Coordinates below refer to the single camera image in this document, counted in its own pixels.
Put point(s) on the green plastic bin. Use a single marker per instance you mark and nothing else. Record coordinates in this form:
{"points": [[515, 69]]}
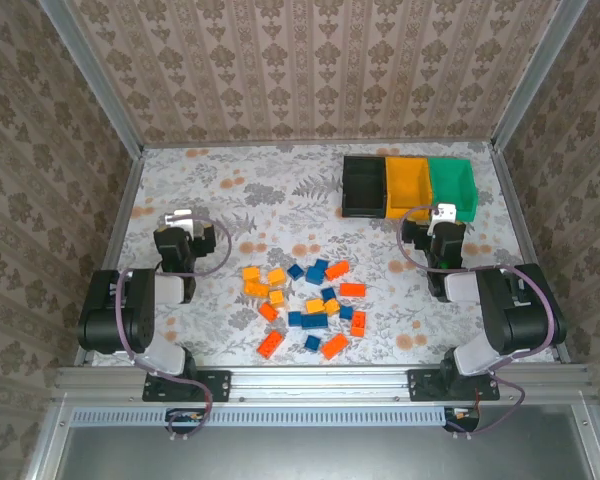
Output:
{"points": [[452, 185]]}

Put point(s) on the yellow plastic bin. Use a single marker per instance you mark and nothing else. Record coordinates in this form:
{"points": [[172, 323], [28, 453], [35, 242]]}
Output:
{"points": [[407, 187]]}

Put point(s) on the small yellow lego brick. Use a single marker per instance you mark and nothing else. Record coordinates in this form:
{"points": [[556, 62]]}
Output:
{"points": [[331, 306], [251, 273], [276, 276], [314, 305], [276, 298]]}

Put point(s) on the long yellow lego brick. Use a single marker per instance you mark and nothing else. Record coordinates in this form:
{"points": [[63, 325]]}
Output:
{"points": [[256, 289]]}

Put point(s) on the black plastic bin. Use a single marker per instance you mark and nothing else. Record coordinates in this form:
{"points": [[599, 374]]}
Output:
{"points": [[364, 187]]}

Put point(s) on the long orange lego brick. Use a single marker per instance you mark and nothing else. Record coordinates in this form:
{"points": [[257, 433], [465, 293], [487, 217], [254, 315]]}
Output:
{"points": [[358, 323], [352, 289], [337, 270], [271, 344], [334, 346]]}

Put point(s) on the small blue lego brick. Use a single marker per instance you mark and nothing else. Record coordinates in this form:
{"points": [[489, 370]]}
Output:
{"points": [[312, 342], [346, 312], [295, 318], [295, 271], [328, 293]]}

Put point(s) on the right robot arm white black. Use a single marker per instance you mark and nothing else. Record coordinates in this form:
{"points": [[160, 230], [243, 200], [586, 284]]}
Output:
{"points": [[520, 315]]}

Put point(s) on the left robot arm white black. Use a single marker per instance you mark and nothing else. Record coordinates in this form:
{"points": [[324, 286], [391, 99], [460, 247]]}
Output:
{"points": [[110, 310]]}

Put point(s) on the floral patterned table cover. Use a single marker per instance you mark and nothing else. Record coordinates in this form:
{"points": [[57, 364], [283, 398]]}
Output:
{"points": [[205, 165]]}

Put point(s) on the small orange lego brick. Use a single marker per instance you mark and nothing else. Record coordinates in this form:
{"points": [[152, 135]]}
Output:
{"points": [[268, 311]]}

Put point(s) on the large blue lego brick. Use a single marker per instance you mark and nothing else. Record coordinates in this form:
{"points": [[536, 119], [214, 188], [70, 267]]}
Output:
{"points": [[315, 274]]}

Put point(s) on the long blue lego brick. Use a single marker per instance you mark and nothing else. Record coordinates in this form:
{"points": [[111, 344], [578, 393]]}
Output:
{"points": [[314, 321]]}

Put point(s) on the black connector box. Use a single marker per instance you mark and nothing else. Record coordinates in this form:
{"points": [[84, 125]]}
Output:
{"points": [[462, 419], [185, 420]]}

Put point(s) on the grey metal sheet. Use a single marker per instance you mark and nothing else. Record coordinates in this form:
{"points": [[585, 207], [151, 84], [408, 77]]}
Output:
{"points": [[330, 455]]}

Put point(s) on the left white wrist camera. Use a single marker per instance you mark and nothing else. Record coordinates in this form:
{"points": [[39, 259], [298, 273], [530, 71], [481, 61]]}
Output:
{"points": [[178, 218]]}

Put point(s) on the aluminium frame side rail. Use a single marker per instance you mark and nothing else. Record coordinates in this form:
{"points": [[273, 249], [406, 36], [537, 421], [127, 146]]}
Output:
{"points": [[517, 210], [122, 210]]}

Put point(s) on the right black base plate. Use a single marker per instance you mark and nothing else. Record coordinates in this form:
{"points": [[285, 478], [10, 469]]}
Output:
{"points": [[422, 385]]}

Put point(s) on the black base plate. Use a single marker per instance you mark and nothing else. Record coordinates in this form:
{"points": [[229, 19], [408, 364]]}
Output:
{"points": [[215, 385], [422, 385]]}

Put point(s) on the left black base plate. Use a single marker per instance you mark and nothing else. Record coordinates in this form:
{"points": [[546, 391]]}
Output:
{"points": [[215, 385]]}

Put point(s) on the aluminium frame rear rail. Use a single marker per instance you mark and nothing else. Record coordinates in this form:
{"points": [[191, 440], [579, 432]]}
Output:
{"points": [[320, 144]]}

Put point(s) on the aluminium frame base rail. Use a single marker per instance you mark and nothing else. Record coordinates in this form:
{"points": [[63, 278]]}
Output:
{"points": [[320, 382]]}

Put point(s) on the aluminium frame post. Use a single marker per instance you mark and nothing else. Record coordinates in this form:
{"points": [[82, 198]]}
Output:
{"points": [[535, 75], [90, 75]]}

